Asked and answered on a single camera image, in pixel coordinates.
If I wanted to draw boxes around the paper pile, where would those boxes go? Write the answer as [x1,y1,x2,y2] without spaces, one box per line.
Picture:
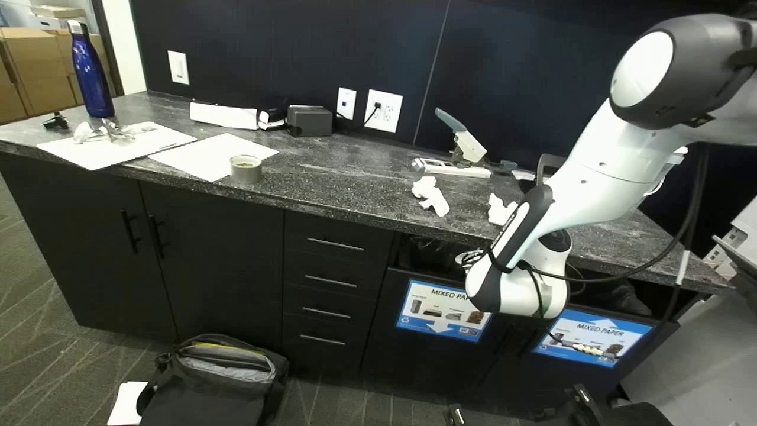
[487,195,518,228]

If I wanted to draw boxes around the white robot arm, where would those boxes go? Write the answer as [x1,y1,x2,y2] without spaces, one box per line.
[465,14,757,319]

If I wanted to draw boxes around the left mixed paper bin sign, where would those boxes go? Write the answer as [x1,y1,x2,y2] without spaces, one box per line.
[395,280,493,343]

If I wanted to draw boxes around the mixed paper bin sign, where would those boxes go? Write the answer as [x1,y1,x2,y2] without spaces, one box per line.
[536,307,654,369]
[395,280,493,343]

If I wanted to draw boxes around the right mixed paper bin sign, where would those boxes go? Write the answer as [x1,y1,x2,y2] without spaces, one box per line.
[536,307,654,369]

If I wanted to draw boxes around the small crumpled paper left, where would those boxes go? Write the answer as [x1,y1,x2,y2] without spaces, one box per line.
[413,175,451,219]

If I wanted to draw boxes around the black drawer stack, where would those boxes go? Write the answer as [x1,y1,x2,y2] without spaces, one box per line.
[284,214,393,375]

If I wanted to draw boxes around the white marker pen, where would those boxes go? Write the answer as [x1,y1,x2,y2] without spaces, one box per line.
[413,158,493,177]

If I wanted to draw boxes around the black power adapter box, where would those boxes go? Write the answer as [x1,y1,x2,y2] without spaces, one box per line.
[287,104,333,137]

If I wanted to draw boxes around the grey tape roll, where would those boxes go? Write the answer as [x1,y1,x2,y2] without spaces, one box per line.
[231,154,262,177]

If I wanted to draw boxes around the white paper sheet right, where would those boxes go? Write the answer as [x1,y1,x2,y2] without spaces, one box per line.
[151,133,276,183]

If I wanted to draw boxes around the white paper sheet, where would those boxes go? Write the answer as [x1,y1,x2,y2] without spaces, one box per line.
[41,120,193,170]
[151,133,276,183]

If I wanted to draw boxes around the white power strip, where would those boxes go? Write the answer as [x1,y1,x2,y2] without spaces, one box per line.
[189,101,268,130]

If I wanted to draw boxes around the grey black backpack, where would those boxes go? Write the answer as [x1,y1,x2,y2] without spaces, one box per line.
[137,335,290,426]

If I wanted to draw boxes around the black cabinet doors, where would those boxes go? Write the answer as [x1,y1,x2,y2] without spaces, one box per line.
[0,154,284,348]

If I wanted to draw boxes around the white paper sheet left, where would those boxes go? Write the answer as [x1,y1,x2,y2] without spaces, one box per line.
[41,120,193,170]

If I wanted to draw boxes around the blue water bottle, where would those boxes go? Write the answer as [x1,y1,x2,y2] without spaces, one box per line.
[67,19,117,119]

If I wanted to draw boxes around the small black object on counter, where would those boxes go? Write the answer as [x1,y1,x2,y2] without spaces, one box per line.
[42,112,70,133]

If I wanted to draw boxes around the cardboard box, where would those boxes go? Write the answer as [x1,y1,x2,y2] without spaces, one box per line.
[0,28,79,124]

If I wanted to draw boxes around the white wall socket with plug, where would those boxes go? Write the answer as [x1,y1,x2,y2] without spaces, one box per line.
[364,91,403,133]

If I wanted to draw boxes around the white wall outlet plate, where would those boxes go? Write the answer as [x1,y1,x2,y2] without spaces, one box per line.
[337,87,358,120]

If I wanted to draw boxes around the white light switch plate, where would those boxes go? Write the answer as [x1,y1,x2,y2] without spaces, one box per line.
[169,51,189,86]

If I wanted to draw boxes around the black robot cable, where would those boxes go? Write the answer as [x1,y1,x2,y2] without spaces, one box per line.
[472,149,713,326]

